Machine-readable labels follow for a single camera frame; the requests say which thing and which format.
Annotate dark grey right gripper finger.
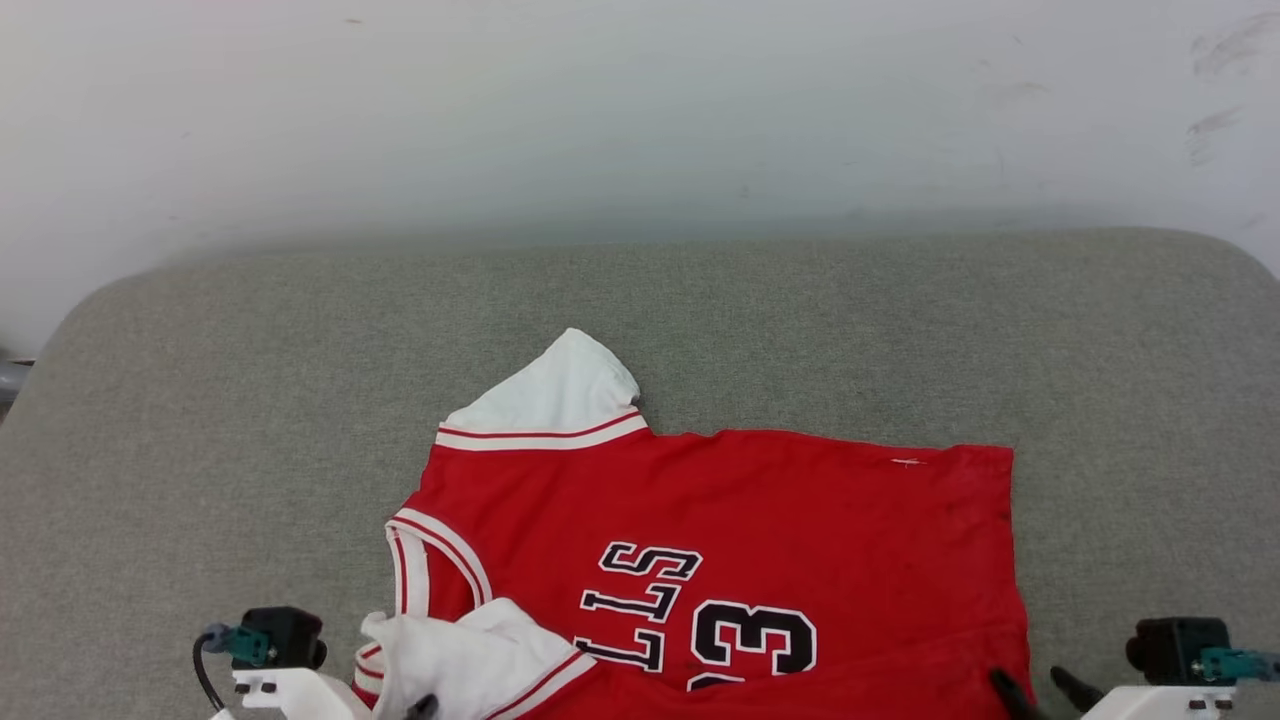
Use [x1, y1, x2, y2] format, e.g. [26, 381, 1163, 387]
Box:
[1049, 665, 1107, 714]
[989, 668, 1043, 720]

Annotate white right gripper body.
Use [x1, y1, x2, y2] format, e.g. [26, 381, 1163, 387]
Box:
[1078, 684, 1263, 720]

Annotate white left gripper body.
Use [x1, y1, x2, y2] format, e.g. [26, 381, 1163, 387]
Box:
[210, 667, 373, 720]

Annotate red white basketball jersey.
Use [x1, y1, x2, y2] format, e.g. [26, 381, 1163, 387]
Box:
[352, 328, 1033, 720]

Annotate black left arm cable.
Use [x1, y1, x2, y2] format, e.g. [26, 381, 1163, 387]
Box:
[192, 626, 229, 714]

